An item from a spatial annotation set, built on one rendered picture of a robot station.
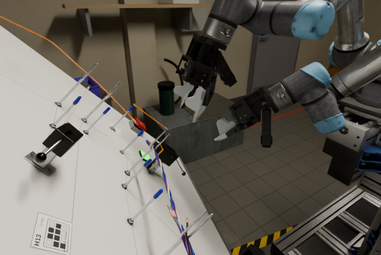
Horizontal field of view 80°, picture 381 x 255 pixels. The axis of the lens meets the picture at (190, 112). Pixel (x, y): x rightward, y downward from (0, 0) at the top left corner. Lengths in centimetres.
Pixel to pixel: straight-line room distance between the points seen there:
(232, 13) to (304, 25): 15
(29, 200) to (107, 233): 12
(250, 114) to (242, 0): 30
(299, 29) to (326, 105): 24
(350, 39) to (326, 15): 53
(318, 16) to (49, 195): 56
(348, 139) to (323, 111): 35
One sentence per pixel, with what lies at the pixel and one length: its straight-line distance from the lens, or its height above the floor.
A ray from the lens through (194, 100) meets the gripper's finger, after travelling 57.
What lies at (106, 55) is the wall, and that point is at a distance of 274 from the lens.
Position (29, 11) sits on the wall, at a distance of 265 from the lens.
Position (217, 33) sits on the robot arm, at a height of 145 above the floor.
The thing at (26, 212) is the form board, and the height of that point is 129.
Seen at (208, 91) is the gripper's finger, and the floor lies 132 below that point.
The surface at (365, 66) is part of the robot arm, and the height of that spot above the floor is 136.
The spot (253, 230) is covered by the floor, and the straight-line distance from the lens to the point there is 196.
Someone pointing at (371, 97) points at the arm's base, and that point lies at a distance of 111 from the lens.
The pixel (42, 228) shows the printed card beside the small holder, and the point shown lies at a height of 127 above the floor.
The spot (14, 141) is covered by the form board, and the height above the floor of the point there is 132.
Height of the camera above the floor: 152
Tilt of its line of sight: 25 degrees down
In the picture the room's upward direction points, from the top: straight up
